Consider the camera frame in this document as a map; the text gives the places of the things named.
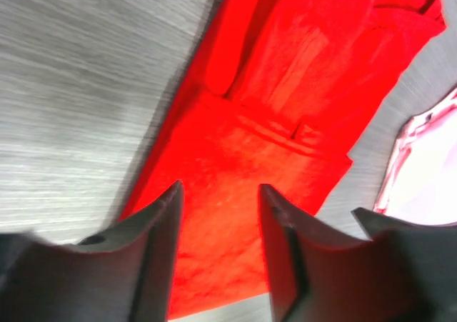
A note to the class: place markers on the red t-shirt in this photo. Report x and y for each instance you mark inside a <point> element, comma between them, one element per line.
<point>278,92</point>

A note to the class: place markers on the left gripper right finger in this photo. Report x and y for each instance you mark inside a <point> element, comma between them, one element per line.
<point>400,272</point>

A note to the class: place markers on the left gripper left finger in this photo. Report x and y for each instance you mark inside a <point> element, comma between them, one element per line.
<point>123,273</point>

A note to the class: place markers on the folded pink t-shirt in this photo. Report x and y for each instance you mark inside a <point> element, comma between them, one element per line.
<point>419,185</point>

